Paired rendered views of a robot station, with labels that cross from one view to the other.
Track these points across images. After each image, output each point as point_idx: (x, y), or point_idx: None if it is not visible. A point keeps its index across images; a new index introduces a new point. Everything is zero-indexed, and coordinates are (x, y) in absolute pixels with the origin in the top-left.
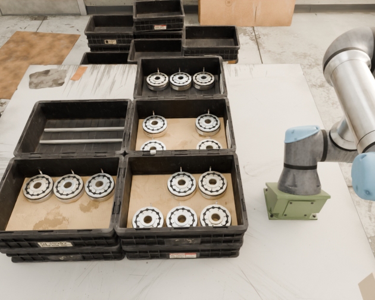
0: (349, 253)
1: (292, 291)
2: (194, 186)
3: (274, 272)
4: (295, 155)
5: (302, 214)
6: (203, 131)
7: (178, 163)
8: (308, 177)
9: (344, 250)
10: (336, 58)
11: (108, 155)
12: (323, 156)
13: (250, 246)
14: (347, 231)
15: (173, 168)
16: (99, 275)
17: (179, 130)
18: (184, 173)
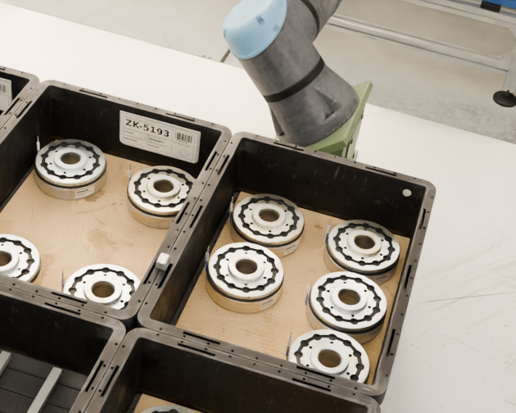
0: (434, 149)
1: (486, 247)
2: (266, 250)
3: (444, 256)
4: (296, 56)
5: (351, 157)
6: (95, 179)
7: (196, 245)
8: (335, 77)
9: (428, 152)
10: None
11: (115, 360)
12: (317, 28)
13: None
14: (393, 129)
15: (189, 272)
16: None
17: (43, 230)
18: (217, 256)
